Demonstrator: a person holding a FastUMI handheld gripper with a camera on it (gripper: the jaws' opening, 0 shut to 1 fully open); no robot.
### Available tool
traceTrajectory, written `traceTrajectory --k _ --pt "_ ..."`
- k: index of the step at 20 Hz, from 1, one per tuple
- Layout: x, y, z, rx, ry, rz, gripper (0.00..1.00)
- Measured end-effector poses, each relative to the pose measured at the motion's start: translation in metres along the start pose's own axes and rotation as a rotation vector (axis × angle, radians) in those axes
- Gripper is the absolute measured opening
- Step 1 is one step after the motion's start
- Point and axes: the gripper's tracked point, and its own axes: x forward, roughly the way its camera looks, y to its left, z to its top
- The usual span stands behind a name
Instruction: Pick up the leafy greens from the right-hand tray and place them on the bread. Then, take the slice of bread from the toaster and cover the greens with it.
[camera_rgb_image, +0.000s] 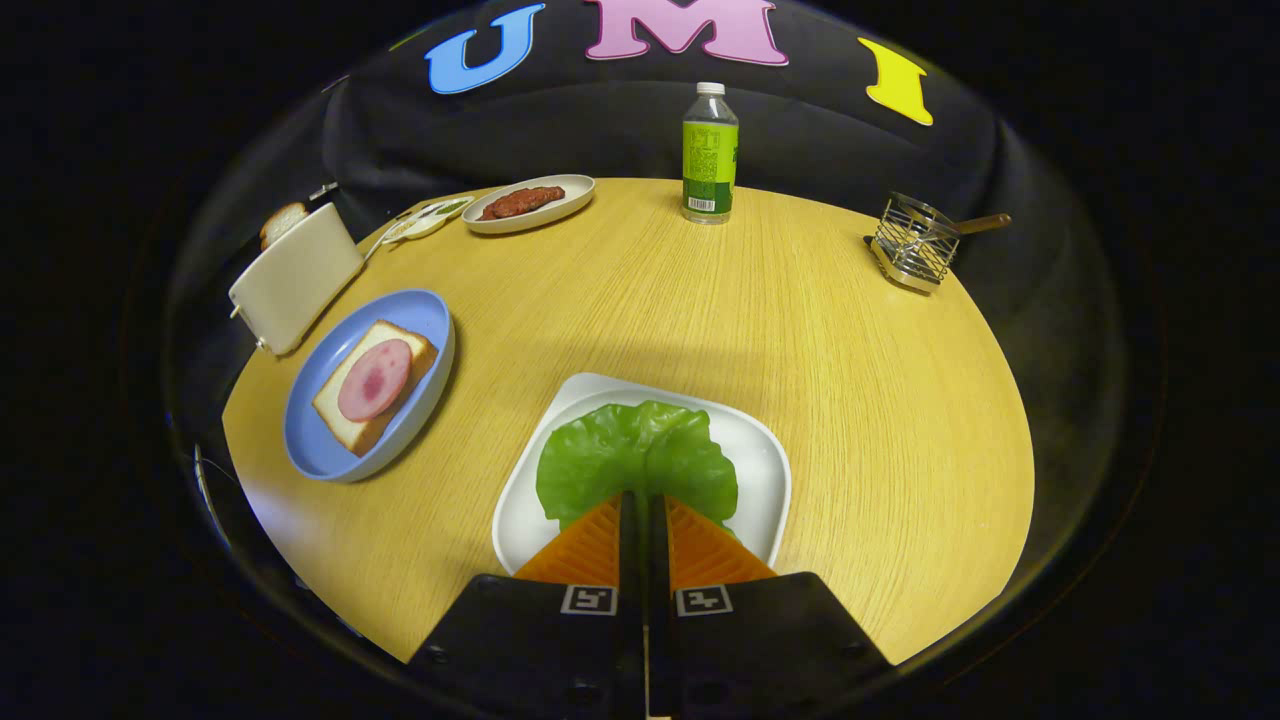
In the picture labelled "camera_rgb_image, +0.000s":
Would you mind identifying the white toaster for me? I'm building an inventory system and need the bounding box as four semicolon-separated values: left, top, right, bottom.
228;203;366;357

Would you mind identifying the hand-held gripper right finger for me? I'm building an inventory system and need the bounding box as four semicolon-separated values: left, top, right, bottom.
648;492;893;720

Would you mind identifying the round white plate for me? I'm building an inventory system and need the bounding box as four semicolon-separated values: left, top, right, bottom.
461;174;597;236

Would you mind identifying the metal wire utensil rack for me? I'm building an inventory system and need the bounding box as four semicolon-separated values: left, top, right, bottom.
865;192;963;295

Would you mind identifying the green lettuce leaf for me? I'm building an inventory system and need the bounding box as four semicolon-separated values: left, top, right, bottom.
535;400;740;531

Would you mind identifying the brown meat patty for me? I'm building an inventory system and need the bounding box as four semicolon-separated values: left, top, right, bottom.
478;185;567;221

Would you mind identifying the green label drink bottle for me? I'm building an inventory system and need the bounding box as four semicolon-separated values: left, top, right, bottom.
682;82;740;225

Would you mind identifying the toasted bread slice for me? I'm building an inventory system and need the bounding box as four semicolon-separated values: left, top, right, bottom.
259;202;311;251

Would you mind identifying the white divided bean dish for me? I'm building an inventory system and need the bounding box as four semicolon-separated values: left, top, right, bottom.
382;196;475;244

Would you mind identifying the thick bread slice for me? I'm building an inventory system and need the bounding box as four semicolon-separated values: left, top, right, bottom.
312;320;440;458

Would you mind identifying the pink ham slice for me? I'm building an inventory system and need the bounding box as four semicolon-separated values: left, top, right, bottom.
337;338;413;423

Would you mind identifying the white square plate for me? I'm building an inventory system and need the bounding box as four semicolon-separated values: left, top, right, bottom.
491;372;793;576

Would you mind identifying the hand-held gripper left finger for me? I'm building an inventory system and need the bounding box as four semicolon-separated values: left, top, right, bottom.
408;490;649;720

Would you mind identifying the wooden handled utensil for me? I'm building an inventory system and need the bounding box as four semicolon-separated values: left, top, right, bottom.
915;213;1013;241

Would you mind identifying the blue plate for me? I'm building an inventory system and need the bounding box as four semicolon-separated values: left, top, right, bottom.
283;289;457;484

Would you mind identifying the black backdrop cloth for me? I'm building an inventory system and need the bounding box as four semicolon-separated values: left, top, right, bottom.
165;0;1126;601

